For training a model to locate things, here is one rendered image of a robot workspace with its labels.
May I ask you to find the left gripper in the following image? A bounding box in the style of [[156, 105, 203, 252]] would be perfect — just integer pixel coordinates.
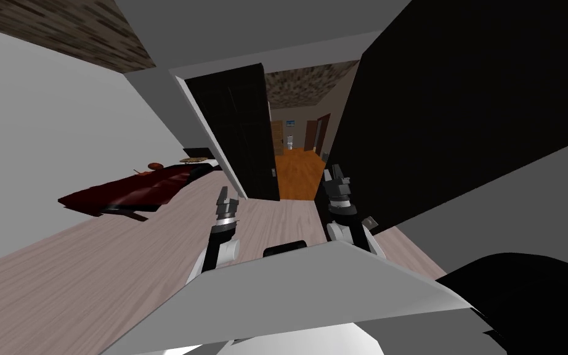
[[214, 187, 240, 222]]

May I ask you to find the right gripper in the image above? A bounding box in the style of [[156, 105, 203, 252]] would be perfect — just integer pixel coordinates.
[[320, 163, 354, 201]]

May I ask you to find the dark brown door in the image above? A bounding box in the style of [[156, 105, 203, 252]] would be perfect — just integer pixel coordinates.
[[303, 113, 332, 155]]

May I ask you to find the black door leaf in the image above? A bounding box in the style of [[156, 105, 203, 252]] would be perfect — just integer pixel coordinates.
[[185, 62, 282, 203]]

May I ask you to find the light brown wooden door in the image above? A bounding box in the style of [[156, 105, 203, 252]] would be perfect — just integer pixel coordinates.
[[271, 120, 285, 157]]

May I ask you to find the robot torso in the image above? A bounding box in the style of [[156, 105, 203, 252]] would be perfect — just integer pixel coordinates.
[[99, 240, 508, 355]]

